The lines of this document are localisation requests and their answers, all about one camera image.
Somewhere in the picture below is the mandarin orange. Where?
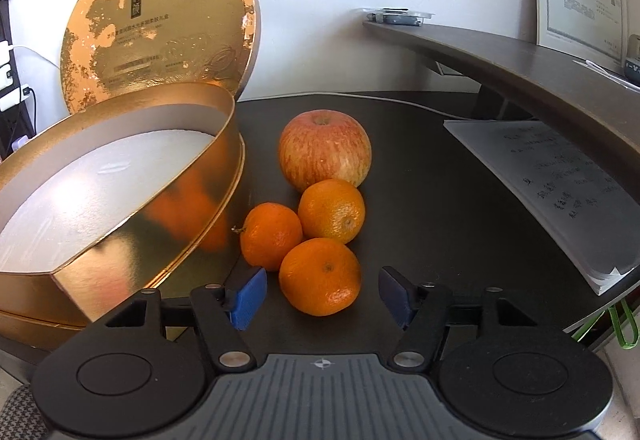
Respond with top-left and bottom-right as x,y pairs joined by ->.
279,237 -> 362,316
233,203 -> 304,271
297,179 -> 366,244

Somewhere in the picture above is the gold box lid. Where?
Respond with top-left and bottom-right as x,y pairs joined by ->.
60,0 -> 260,114

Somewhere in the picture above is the gold round box base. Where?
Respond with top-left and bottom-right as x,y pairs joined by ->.
1,83 -> 248,351

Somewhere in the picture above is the stack of white papers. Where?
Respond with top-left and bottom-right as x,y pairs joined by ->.
445,120 -> 639,295

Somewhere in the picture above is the black power strip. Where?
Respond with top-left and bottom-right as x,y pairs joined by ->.
1,0 -> 36,160

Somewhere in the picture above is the dark wooden shelf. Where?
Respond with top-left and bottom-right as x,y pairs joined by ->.
363,22 -> 640,198

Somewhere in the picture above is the red yellow apple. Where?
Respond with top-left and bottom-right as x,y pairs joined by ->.
278,109 -> 372,192

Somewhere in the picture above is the plastic bag on shelf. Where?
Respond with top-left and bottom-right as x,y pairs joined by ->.
576,60 -> 640,92

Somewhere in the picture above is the patterned cup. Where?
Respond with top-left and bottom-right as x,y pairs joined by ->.
624,33 -> 640,85

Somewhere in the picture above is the clear plastic packet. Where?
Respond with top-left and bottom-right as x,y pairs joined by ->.
362,7 -> 433,27

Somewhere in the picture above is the white cable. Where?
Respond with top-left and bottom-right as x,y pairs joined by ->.
240,90 -> 471,121

